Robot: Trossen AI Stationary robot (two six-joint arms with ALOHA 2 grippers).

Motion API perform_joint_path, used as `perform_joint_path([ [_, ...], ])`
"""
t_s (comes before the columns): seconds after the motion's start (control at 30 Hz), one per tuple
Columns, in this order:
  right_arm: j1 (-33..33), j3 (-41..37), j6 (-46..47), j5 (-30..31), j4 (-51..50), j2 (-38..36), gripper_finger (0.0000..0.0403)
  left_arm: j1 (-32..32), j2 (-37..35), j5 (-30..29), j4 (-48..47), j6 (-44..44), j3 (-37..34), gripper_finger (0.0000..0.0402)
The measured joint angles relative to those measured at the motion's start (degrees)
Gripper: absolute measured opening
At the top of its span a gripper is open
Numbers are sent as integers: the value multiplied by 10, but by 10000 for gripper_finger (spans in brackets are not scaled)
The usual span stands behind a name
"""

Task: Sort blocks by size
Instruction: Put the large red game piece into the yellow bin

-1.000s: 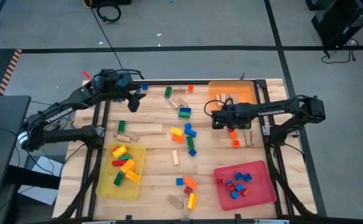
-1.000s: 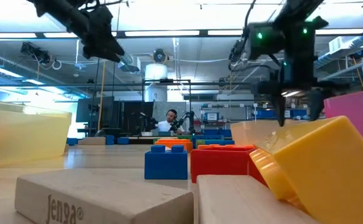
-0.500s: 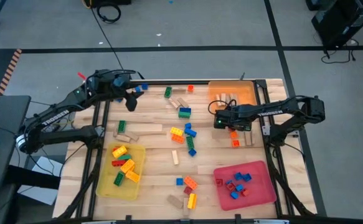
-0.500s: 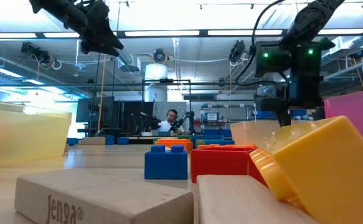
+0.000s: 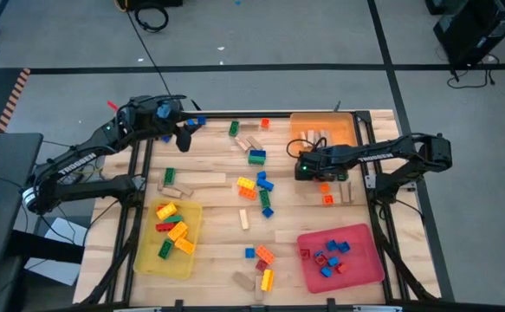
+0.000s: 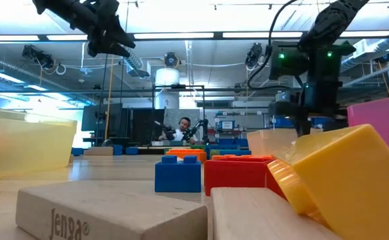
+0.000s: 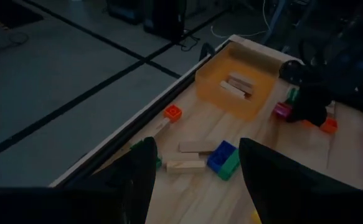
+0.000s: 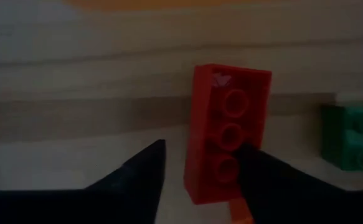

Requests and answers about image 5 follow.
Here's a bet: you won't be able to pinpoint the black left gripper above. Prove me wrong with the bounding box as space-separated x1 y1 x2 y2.
120 94 204 153

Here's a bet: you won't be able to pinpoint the yellow-orange long brick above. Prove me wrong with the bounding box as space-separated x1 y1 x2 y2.
174 237 196 256
167 221 189 242

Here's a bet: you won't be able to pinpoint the wooden block with Jenga print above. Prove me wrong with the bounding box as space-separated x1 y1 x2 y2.
231 271 256 292

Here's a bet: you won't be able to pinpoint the orange translucent bin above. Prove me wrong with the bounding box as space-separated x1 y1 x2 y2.
289 111 359 159

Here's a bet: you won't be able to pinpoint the loose toy bricks on table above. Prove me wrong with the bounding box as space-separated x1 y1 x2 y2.
78 110 442 307

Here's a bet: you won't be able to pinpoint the pink translucent bin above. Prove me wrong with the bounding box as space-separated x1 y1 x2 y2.
295 224 385 296

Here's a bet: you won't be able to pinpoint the yellow translucent bin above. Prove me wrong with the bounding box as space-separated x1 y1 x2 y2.
133 198 204 281

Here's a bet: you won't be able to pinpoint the black equipment box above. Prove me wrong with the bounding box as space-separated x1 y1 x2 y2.
115 0 185 12
424 0 450 15

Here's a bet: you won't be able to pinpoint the black beam with light strips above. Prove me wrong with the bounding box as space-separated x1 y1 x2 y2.
113 302 409 312

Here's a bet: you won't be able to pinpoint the black side desk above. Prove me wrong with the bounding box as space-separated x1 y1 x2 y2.
0 132 44 266

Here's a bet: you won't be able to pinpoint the black equipment case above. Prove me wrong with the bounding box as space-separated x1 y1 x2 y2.
432 0 505 67

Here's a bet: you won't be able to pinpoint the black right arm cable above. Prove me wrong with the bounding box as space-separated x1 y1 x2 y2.
285 136 327 159

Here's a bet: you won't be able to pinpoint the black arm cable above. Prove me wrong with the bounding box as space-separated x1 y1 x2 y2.
285 136 327 159
126 94 188 109

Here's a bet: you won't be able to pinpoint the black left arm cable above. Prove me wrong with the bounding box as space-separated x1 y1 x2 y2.
126 94 188 109

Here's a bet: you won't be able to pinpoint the grey metal bracket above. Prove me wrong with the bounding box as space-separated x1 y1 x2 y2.
363 172 385 191

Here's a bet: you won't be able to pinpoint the black floor cable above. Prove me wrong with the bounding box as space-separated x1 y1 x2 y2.
124 0 173 96

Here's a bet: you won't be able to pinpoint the black coiled cable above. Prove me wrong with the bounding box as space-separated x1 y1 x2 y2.
133 2 170 34

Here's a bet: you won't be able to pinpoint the black floor cables with plug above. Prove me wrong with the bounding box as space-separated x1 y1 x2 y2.
445 54 502 91

